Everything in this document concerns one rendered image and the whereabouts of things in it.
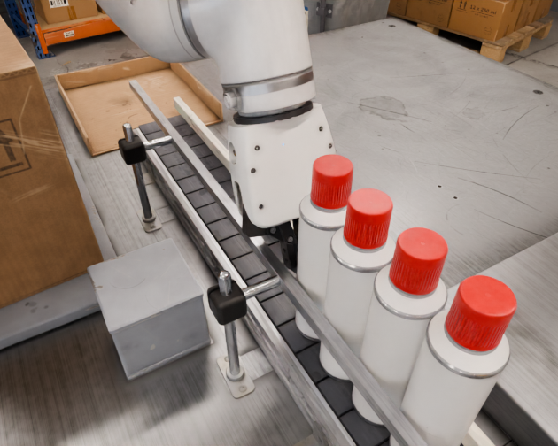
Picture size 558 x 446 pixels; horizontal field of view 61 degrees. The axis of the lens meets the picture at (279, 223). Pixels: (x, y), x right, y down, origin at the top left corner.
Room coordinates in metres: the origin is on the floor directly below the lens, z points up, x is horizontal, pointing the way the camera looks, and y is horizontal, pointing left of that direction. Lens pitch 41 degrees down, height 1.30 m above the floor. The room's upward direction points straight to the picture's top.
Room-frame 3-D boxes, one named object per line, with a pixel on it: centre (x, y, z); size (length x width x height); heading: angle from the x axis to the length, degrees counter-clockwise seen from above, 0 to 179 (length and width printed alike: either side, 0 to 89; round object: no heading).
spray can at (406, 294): (0.22, -0.09, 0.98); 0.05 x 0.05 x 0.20
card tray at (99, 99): (0.91, 0.30, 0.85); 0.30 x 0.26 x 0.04; 30
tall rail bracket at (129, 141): (0.55, 0.18, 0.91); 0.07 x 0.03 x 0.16; 120
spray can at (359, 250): (0.27, -0.07, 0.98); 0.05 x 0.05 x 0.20
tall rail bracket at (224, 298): (0.29, 0.03, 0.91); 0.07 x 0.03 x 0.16; 120
